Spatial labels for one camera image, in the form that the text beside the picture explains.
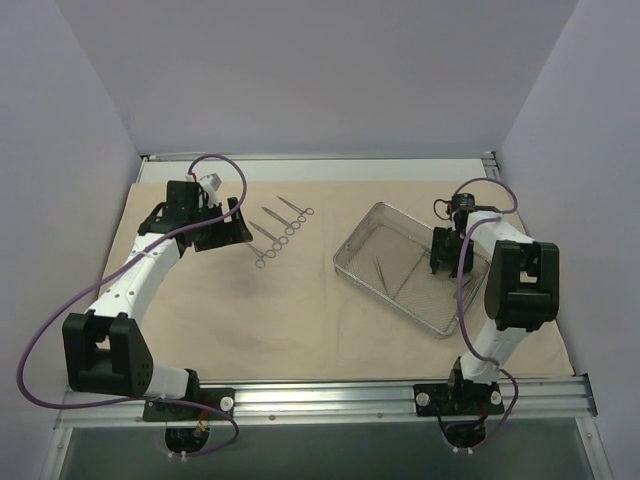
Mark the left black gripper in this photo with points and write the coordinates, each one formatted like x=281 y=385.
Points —
x=220 y=226

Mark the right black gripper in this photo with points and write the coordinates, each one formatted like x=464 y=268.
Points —
x=447 y=247

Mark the steel curved hemostat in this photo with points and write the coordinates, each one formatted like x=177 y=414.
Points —
x=261 y=256

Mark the steel ring-handled clamp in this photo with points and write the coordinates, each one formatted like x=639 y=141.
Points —
x=278 y=241

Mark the steel scissors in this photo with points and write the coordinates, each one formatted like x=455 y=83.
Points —
x=289 y=227

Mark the wire mesh instrument tray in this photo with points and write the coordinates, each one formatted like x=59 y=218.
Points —
x=403 y=246

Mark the steel ring-handled forceps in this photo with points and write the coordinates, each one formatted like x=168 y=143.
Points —
x=301 y=213

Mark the steel tweezers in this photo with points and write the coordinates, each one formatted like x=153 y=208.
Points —
x=381 y=276

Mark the beige wrapping cloth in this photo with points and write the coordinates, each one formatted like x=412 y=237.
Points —
x=295 y=319

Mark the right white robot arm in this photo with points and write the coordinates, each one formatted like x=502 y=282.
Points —
x=521 y=291

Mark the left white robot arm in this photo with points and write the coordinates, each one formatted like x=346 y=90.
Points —
x=105 y=350

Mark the right aluminium side rail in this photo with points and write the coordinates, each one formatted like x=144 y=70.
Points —
x=490 y=165

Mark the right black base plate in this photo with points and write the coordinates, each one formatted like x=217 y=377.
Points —
x=432 y=399

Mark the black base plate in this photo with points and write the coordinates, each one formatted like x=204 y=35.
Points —
x=432 y=399
x=209 y=404

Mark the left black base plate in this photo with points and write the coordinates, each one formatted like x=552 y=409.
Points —
x=209 y=404

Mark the aluminium front rail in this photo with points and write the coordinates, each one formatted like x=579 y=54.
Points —
x=347 y=402

